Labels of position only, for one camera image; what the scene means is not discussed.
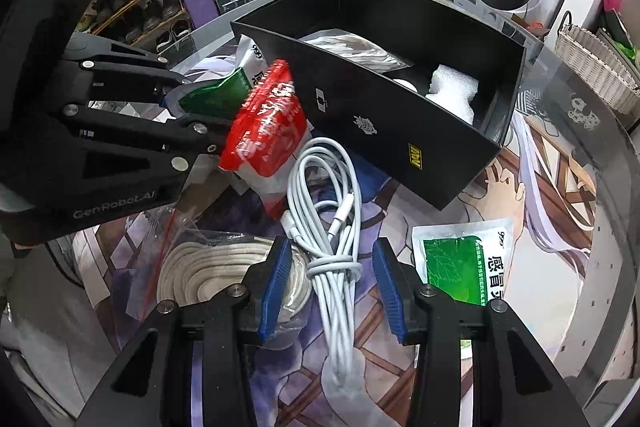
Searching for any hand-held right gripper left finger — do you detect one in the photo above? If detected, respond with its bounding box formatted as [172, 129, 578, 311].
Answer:
[75, 237, 301, 427]

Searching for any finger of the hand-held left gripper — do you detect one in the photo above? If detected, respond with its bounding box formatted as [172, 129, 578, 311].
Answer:
[50, 102, 236, 204]
[57, 32, 201, 108]

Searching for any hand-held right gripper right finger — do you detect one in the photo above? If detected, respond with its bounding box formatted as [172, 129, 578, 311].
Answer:
[372, 237, 591, 427]

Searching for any white fabric rose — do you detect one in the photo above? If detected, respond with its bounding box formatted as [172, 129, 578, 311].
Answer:
[125, 212, 313, 350]

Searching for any green medicine sachet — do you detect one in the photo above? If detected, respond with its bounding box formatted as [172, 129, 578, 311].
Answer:
[177, 34, 273, 120]
[411, 217, 516, 348]

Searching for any red snack packet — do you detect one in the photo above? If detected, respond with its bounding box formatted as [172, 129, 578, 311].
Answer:
[219, 59, 308, 220]

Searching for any white charging cable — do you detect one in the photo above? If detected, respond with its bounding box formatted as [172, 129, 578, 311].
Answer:
[280, 137, 366, 388]

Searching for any black cardboard box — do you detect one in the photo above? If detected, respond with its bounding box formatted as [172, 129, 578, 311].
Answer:
[230, 0, 531, 212]

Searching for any printed table mat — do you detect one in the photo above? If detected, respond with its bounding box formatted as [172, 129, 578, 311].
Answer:
[70, 52, 601, 427]

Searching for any white foam piece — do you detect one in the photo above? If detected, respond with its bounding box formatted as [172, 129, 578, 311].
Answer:
[425, 64, 481, 125]

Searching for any white wicker basket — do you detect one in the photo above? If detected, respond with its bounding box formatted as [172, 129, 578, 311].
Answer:
[555, 12, 640, 115]

